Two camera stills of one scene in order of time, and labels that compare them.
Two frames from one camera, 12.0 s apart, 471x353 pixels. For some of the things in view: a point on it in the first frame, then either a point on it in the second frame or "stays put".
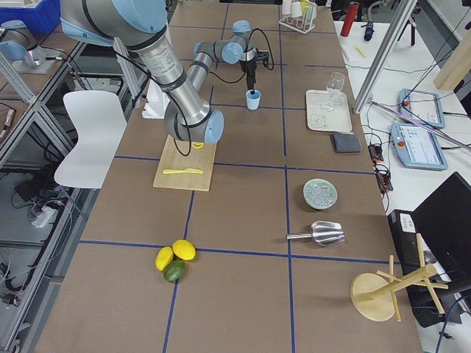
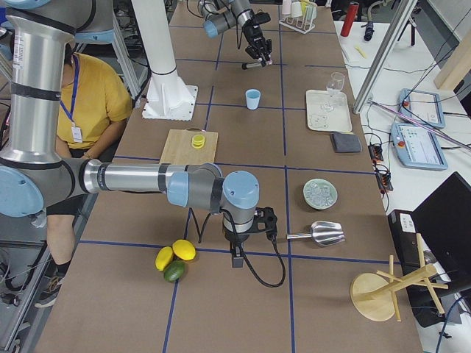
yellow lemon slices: x=198 y=145 stays put
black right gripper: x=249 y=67 → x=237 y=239
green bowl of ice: x=319 y=194 stays put
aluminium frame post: x=399 y=20 stays put
